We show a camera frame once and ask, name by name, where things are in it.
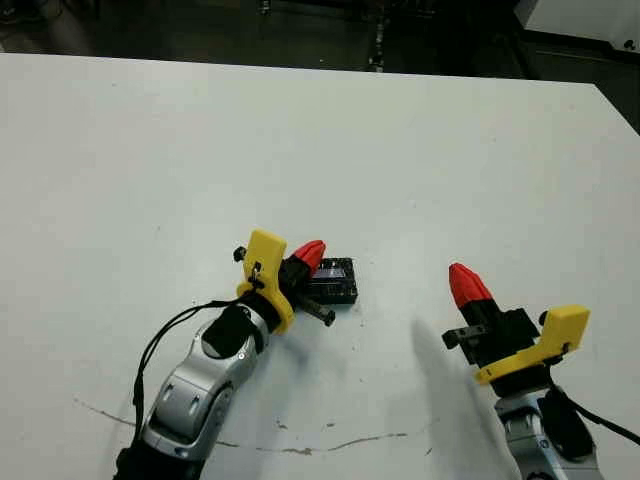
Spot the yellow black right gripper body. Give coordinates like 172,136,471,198
442,304,592,399

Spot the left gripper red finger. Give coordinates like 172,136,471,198
284,245,327,290
281,239,326,270

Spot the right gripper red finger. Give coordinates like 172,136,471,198
448,262,484,327
454,262,505,327

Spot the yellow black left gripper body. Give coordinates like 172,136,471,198
232,228,337,335

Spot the black camera box lid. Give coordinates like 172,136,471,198
308,256,361,307

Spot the dark metal stand pole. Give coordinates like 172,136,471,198
368,0,391,72

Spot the white cabinet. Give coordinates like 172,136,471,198
514,0,640,52

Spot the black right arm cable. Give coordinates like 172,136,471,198
552,383,640,447

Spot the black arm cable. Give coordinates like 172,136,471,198
552,383,640,447
131,298,251,437

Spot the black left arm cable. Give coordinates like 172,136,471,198
131,298,251,437

